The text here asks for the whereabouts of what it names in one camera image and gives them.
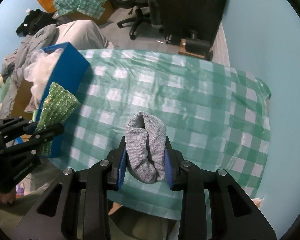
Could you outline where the green checkered tablecloth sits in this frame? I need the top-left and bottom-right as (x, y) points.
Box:
(52, 49), (271, 198)

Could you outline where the blue cardboard shoe box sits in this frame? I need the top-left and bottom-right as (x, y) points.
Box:
(11, 42), (91, 158)

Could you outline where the person's left hand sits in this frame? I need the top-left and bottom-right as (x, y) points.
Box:
(0, 187), (16, 205)

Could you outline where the black clothes pile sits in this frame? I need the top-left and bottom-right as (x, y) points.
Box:
(15, 9), (56, 36)

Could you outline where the green checkered cloth on box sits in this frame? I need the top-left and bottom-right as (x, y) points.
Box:
(53, 0), (107, 19)

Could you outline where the black cylinder device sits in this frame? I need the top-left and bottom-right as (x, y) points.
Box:
(185, 38), (211, 55)

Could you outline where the grey white sock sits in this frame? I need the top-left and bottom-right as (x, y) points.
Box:
(125, 112), (166, 184)

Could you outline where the grey quilted blanket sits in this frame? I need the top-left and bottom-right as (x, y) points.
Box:
(0, 24), (57, 119)

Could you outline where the green glitter sponge cloth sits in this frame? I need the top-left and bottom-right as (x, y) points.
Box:
(36, 82), (80, 157)

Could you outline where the beige bed sheet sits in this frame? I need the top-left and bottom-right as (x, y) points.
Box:
(52, 20), (115, 50)

